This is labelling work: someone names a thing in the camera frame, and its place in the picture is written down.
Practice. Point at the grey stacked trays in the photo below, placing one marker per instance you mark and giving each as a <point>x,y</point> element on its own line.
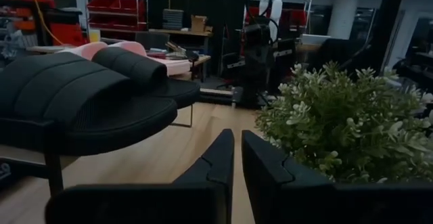
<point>173,19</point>

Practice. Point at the grey metal storage rack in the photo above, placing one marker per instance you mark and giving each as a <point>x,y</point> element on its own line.
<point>85,17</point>

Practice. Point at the wooden shelf with black frame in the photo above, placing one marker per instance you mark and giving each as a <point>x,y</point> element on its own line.
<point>54,175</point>

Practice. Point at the red tool box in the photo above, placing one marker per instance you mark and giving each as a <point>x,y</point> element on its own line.
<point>67,34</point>

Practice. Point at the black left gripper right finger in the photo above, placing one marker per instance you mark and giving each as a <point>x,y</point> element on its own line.
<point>321,203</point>

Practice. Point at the white robot figure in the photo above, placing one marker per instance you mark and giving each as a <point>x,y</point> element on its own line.
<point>275,7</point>

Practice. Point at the white round pillar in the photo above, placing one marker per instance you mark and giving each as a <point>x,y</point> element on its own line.
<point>341,11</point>

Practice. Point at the brown cardboard box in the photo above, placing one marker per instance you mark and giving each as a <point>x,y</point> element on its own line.
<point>199,23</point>

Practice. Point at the black frame post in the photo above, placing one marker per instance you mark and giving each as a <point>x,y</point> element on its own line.
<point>389,14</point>

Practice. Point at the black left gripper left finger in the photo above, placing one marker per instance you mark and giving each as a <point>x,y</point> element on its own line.
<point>152,203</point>

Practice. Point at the green artificial plant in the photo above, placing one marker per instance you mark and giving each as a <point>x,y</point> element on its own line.
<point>338,122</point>

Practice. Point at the black shelving rack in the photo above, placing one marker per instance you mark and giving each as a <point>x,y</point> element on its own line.
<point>64,12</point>

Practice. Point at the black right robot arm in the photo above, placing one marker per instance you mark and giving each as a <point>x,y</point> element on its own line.
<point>257,55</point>

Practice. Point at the pink slide sandal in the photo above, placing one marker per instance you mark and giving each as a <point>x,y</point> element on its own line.
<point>86,49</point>
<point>172,66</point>

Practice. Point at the black slide sandal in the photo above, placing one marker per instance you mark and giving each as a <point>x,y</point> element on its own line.
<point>67,92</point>
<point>135,65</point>

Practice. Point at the wooden desk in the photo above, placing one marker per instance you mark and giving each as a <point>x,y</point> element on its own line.
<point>182,32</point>

